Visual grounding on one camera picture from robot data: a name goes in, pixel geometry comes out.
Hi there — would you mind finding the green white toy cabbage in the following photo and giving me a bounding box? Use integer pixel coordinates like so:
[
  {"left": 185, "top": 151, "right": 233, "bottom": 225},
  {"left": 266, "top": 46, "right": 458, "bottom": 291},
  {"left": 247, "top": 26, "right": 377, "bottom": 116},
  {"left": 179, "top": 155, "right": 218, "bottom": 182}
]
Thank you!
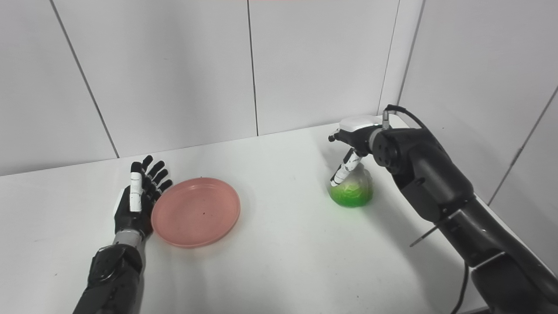
[{"left": 328, "top": 164, "right": 374, "bottom": 208}]

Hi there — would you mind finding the pink round plate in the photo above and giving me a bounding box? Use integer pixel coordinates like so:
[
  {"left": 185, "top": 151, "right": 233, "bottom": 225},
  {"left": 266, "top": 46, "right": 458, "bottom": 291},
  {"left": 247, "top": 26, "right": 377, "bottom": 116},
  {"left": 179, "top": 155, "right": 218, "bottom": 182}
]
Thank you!
[{"left": 151, "top": 177, "right": 241, "bottom": 249}]

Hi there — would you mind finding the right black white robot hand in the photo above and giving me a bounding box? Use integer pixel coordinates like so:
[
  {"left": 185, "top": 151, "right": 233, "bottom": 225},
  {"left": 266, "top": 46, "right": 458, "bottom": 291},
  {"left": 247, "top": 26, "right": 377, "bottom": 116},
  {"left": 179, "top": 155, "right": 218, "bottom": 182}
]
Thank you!
[{"left": 328, "top": 115, "right": 384, "bottom": 188}]

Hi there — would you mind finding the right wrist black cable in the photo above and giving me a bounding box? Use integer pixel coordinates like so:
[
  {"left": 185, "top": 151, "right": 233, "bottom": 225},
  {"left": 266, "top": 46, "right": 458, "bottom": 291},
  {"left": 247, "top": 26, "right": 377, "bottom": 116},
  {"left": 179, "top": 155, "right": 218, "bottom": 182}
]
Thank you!
[{"left": 382, "top": 104, "right": 470, "bottom": 314}]

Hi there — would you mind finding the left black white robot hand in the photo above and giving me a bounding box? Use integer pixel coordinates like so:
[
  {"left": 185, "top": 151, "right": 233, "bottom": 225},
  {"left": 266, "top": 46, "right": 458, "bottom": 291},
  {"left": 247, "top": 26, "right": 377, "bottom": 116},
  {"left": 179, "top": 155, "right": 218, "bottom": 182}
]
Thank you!
[{"left": 114, "top": 155, "right": 174, "bottom": 240}]

